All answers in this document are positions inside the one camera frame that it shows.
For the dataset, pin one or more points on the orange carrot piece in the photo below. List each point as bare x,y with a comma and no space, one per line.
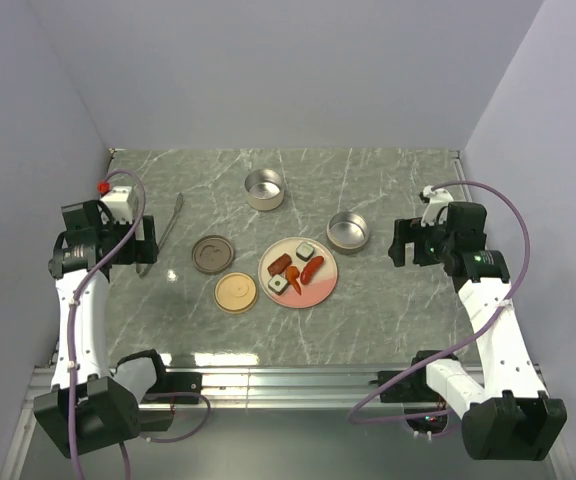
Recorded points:
292,274

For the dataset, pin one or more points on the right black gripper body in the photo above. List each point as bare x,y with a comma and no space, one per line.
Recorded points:
429,241

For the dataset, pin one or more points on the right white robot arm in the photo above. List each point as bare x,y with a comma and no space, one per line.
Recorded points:
509,415

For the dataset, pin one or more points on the brown meat slice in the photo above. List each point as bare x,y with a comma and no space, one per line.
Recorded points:
279,265

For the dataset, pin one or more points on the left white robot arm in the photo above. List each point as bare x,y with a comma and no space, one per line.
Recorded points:
91,405

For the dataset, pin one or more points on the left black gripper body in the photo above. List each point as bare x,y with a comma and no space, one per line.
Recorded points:
132,252

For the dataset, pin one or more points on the round metal tin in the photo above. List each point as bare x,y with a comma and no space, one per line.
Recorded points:
264,189
347,232

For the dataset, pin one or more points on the pink white round plate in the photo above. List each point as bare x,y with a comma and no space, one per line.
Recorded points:
316,291

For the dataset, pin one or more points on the back round metal tin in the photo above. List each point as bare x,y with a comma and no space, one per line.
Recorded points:
264,189

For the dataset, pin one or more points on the right round metal tin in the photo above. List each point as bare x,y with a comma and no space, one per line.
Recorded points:
347,232

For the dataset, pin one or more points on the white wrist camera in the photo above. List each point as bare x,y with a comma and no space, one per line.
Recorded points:
122,203
437,201

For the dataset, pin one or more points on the metal tongs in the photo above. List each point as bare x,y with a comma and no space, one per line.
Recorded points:
142,271

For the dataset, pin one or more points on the red sausage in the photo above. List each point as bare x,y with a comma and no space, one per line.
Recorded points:
310,269

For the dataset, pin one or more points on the sushi roll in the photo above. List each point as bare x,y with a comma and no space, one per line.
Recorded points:
278,284
305,251

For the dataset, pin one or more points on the tan round lid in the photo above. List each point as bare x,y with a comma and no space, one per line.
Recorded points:
235,293

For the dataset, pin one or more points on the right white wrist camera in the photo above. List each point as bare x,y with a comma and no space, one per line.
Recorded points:
437,201

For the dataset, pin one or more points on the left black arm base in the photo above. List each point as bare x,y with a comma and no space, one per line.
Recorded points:
165,402

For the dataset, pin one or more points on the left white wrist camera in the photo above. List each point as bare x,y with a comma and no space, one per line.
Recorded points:
122,203

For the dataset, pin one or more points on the aluminium rail frame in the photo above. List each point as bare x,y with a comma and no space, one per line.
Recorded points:
264,422

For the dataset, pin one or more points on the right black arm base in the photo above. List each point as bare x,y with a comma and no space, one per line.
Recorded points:
417,397

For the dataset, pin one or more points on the dark brown round lid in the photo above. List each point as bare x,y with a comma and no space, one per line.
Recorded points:
212,254

